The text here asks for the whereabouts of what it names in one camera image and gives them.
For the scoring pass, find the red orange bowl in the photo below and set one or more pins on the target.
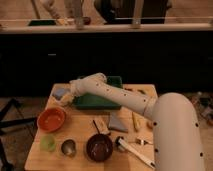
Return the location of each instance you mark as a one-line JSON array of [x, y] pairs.
[[51, 119]]

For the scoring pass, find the green cucumber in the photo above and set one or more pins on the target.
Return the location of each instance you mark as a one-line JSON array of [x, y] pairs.
[[142, 92]]

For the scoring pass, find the dark spoon in bowl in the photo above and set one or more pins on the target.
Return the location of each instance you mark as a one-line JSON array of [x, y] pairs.
[[96, 127]]

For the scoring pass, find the dark purple bowl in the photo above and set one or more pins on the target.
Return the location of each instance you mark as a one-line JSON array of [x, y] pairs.
[[99, 147]]

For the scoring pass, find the light green cup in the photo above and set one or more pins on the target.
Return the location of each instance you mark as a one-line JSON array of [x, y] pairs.
[[47, 143]]

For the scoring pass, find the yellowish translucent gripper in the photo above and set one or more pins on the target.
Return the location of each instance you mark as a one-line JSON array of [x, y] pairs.
[[68, 97]]

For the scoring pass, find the small metal cup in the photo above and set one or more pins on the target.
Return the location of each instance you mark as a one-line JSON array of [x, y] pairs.
[[68, 148]]

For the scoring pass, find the dark long counter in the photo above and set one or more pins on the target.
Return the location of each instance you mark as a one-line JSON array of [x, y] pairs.
[[33, 59]]

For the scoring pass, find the red apple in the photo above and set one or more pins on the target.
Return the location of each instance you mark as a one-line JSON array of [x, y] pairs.
[[149, 125]]

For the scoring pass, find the green plastic tray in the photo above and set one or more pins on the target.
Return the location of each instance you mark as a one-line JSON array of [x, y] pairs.
[[94, 102]]

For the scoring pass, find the grey folded cloth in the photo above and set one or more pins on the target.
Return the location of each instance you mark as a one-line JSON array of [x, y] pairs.
[[115, 123]]

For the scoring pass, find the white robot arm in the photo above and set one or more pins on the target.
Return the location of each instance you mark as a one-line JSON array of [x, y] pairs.
[[176, 135]]

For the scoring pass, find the black tripod stand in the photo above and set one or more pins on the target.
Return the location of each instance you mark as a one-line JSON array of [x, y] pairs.
[[6, 166]]

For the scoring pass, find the silver fork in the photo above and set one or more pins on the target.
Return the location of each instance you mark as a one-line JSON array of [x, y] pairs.
[[143, 142]]

